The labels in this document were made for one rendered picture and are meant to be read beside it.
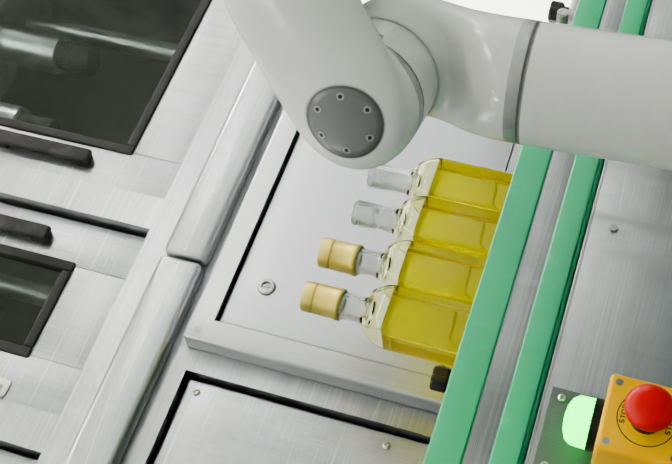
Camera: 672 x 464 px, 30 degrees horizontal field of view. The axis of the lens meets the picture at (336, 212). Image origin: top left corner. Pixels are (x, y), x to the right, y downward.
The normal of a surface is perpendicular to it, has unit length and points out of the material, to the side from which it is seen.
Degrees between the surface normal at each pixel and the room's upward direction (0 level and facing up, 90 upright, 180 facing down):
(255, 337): 90
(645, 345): 90
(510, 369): 90
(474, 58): 59
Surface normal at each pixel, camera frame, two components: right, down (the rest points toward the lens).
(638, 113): -0.29, 0.28
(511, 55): -0.23, -0.33
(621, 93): -0.27, 0.07
